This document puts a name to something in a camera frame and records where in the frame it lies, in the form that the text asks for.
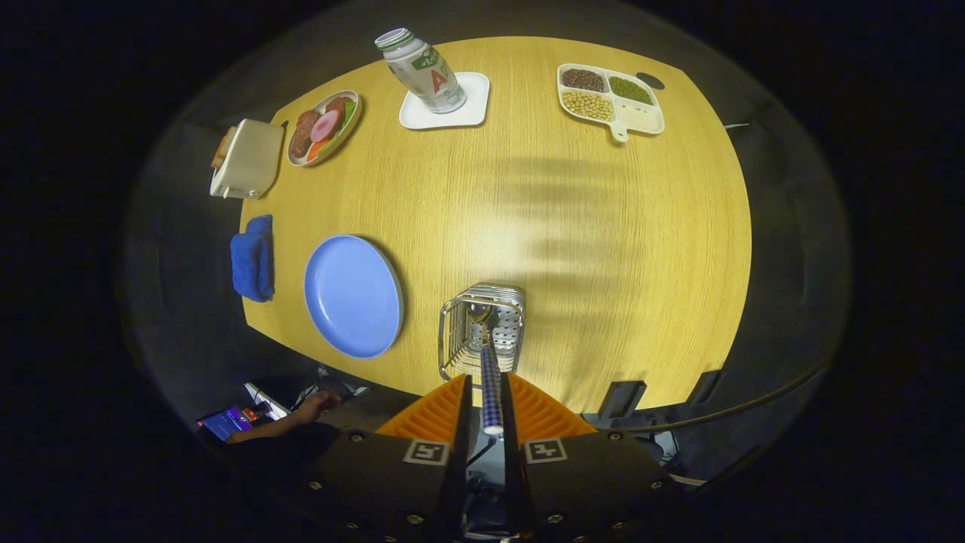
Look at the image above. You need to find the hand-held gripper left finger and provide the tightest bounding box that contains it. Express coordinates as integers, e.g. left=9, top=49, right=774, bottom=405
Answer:
left=298, top=373, right=474, bottom=543

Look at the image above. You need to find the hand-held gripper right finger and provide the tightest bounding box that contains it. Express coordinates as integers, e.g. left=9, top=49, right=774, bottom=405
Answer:
left=501, top=372, right=683, bottom=543

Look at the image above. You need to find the spoon with blue checked handle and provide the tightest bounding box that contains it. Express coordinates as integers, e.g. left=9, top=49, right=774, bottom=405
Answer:
left=467, top=300, right=506, bottom=437

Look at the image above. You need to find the black table leg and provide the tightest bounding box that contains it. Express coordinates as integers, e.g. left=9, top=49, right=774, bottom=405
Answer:
left=599, top=381, right=648, bottom=419
left=688, top=370, right=722, bottom=406

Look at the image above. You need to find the white flat object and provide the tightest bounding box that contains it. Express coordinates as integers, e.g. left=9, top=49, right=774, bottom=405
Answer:
left=244, top=382, right=289, bottom=420

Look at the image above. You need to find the blue round plate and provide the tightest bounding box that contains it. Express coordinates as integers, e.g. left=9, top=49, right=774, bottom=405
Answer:
left=304, top=235, right=404, bottom=359

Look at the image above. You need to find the phone with lit screen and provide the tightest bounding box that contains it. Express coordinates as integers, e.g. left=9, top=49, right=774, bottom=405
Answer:
left=198, top=407, right=253, bottom=442

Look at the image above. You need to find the blue folded towel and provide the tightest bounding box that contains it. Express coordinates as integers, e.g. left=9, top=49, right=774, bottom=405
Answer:
left=230, top=215, right=275, bottom=303

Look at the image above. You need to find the white square coaster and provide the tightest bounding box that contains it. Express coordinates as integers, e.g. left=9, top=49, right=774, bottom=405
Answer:
left=399, top=72, right=491, bottom=130

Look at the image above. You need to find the small oval food plate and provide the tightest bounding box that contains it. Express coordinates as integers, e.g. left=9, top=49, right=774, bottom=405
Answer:
left=287, top=90, right=363, bottom=167

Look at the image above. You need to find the pink ham slice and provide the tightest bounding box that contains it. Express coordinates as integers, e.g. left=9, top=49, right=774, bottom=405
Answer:
left=310, top=111, right=342, bottom=144

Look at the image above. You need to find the brown meat patty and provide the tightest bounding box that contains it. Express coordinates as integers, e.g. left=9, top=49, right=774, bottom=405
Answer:
left=291, top=110, right=320, bottom=159

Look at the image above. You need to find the green lettuce leaf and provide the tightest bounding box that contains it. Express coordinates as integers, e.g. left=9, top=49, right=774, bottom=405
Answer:
left=332, top=100, right=357, bottom=146

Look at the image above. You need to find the pile of yellow soybeans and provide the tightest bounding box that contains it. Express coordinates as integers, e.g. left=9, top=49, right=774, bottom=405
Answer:
left=562, top=90, right=614, bottom=122

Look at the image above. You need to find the white divided tray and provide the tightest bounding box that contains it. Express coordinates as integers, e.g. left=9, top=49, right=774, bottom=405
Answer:
left=556, top=63, right=666, bottom=143

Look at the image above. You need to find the white toaster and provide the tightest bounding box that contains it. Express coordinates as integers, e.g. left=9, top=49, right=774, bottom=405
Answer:
left=210, top=118, right=285, bottom=201

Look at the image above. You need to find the pile of green beans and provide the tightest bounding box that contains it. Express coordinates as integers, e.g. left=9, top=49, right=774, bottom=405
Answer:
left=608, top=76, right=654, bottom=106

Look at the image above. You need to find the pile of brown beans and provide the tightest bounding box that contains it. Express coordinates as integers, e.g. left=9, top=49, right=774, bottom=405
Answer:
left=561, top=68, right=606, bottom=93

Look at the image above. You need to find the brown toast slice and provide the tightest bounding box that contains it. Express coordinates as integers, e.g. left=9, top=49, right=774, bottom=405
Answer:
left=211, top=126, right=237, bottom=170

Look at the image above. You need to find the white drink bottle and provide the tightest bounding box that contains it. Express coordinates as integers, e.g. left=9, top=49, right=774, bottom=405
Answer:
left=375, top=28, right=467, bottom=115

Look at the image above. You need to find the metal wire basket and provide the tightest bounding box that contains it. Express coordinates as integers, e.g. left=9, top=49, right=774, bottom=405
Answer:
left=438, top=283, right=527, bottom=382

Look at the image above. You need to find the grey cable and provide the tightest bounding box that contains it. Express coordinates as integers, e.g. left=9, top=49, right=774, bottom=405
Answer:
left=626, top=362, right=830, bottom=434

